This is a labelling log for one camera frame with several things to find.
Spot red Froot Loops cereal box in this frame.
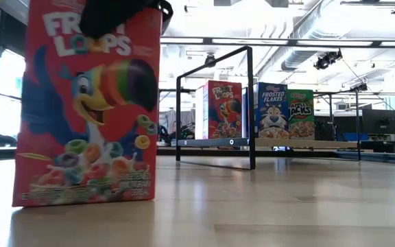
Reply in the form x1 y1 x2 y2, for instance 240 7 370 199
202 80 243 140
11 0 163 208

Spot blue Frosted Flakes cereal box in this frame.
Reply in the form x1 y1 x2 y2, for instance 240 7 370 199
242 82 289 140

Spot green Apple Jacks cereal box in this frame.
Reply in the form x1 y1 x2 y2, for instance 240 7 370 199
287 89 315 140

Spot large bright window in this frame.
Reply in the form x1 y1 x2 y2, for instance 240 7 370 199
0 51 27 147

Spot black computer monitor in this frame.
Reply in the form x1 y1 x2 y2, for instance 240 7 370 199
361 108 395 135
333 115 363 134

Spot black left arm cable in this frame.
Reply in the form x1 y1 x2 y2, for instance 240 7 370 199
156 0 174 35

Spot silver ventilation duct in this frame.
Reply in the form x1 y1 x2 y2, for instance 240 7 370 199
281 3 342 71

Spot wooden shelf with black frame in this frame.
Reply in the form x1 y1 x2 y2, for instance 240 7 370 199
176 45 362 171

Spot black aluminium rig frame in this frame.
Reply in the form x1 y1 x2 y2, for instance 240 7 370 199
156 146 395 166

